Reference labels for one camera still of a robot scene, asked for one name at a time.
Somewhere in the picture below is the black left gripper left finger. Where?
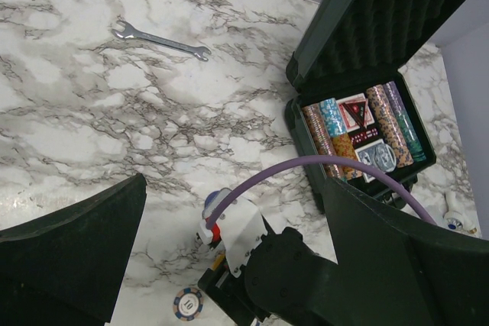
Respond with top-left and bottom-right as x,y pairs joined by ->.
1,173 -> 147,325

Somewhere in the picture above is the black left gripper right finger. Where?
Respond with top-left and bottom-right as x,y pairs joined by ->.
322,179 -> 488,325

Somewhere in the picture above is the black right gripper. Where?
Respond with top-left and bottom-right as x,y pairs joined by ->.
198,228 -> 344,325

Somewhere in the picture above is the black triangular all-in button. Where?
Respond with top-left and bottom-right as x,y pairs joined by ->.
341,99 -> 368,128

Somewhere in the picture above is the blue small blind button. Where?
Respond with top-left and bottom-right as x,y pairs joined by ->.
202,190 -> 220,218

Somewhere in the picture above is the black poker set case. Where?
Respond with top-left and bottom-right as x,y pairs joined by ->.
284,0 -> 466,189

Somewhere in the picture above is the blue ten poker chip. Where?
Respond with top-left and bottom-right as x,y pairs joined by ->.
173,287 -> 203,321

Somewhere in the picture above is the blue playing card deck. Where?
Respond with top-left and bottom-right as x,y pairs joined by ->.
355,139 -> 397,173

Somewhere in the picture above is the teal chip stack row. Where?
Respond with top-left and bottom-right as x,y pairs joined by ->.
396,113 -> 426,162

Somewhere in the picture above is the silver open-end wrench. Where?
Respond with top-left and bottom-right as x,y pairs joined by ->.
111,20 -> 212,62

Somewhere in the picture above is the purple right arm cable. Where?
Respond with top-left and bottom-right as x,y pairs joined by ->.
206,154 -> 439,231

